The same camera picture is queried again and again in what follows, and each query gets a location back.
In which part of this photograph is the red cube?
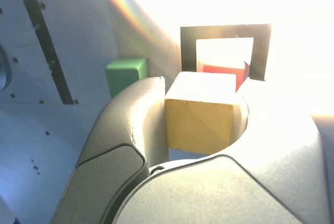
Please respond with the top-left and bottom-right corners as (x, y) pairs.
(202, 61), (251, 93)

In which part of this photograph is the green cube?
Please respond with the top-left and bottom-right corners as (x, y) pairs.
(105, 57), (150, 99)

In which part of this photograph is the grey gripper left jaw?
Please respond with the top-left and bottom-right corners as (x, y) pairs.
(51, 75), (171, 224)

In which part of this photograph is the black tape strip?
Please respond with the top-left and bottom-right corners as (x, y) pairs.
(22, 0), (75, 105)

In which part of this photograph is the black tape square outline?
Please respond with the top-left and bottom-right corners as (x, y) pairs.
(180, 23), (272, 81)

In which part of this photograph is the yellow cube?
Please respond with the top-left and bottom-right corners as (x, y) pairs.
(164, 71), (237, 156)

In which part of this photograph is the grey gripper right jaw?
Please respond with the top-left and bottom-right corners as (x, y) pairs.
(100, 79), (328, 224)

